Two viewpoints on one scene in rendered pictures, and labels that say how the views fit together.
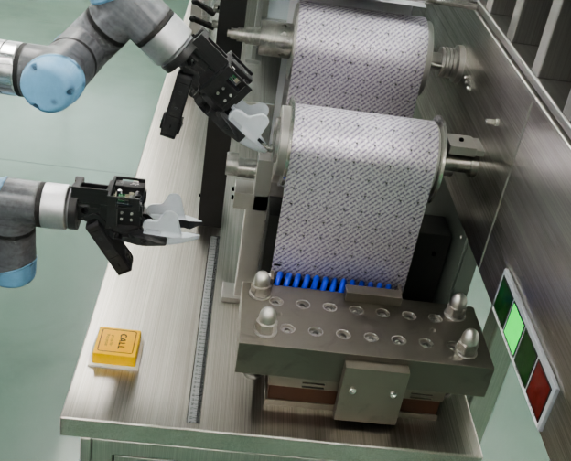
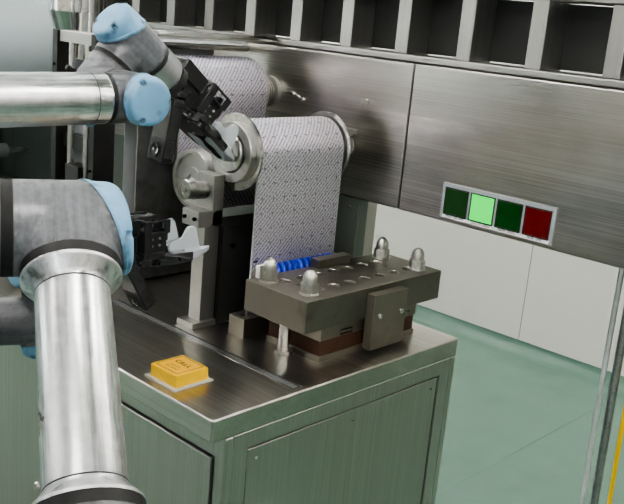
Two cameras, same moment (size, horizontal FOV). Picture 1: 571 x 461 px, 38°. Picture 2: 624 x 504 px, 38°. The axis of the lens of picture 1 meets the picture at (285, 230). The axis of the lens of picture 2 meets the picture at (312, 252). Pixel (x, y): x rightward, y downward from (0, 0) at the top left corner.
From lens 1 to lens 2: 109 cm
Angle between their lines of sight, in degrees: 42
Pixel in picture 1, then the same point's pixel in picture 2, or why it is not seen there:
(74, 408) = (213, 413)
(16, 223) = not seen: hidden behind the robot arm
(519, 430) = not seen: hidden behind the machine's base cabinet
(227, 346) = (242, 348)
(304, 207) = (270, 200)
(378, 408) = (393, 328)
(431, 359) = (408, 276)
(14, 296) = not seen: outside the picture
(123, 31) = (139, 63)
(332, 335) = (345, 283)
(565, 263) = (520, 137)
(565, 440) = (581, 230)
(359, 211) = (303, 194)
